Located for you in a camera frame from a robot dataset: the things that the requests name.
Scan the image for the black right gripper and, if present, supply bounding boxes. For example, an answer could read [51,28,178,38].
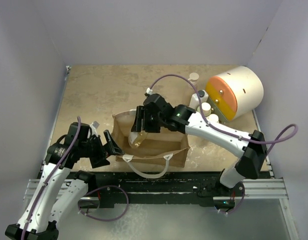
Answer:
[132,104,165,133]

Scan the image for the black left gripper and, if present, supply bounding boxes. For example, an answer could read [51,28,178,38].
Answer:
[79,130,124,168]

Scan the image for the small clear amber bottle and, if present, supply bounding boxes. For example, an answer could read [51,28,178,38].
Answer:
[128,131,148,149]

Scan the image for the brown burlap canvas bag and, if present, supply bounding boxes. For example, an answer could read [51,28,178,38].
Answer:
[111,109,190,179]

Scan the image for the pale green lotion bottle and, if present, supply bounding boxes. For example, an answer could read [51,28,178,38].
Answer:
[197,102,212,117]

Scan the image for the white rectangular bottle grey cap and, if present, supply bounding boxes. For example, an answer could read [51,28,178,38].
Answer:
[189,90,209,109]

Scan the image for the beige pump dispenser bottle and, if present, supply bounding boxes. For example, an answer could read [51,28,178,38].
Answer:
[188,72,199,86]

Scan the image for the cream lidded jar bottle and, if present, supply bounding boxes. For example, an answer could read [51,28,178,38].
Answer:
[207,113,219,123]

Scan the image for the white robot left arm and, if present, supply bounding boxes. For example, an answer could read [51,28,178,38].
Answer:
[5,122,124,240]

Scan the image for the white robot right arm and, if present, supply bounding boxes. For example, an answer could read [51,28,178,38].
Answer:
[130,93,267,196]

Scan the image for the white cylinder orange yellow end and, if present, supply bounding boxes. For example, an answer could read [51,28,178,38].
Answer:
[205,66,264,123]

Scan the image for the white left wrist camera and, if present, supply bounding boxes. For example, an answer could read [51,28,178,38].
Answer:
[89,121,99,137]

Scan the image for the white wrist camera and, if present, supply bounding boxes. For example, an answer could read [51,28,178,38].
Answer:
[89,121,99,137]
[145,87,153,98]

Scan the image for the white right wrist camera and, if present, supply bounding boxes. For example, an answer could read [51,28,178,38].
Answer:
[145,87,153,98]

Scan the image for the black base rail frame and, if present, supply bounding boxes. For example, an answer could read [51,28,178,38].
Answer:
[37,171,272,208]

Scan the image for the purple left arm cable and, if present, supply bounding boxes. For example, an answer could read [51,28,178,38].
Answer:
[20,116,82,240]

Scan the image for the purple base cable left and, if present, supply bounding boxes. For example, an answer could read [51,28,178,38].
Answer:
[77,184,129,222]

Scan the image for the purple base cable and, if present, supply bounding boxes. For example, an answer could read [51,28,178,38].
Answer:
[215,182,247,215]
[77,184,129,222]

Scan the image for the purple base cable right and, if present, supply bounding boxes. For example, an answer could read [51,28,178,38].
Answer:
[215,182,247,215]

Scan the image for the aluminium extrusion frame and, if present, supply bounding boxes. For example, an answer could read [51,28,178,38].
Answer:
[241,177,289,201]

